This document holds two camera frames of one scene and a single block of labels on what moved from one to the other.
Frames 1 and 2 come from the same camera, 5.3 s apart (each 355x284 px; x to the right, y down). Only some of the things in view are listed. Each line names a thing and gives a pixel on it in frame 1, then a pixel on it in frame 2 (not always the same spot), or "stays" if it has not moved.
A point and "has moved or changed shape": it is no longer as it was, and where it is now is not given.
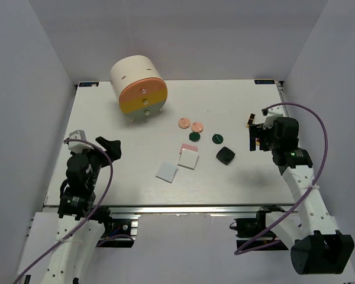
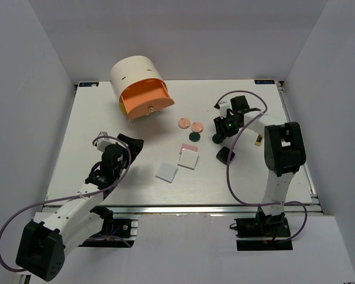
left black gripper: (112, 147) → (135, 145)
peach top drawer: (142, 87) has moved or changed shape
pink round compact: (197, 127) stays
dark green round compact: (194, 136) stays
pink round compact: (184, 123) stays
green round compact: (217, 138) stays
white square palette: (188, 158) stays
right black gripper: (256, 131) → (220, 129)
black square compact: (225, 155) stays
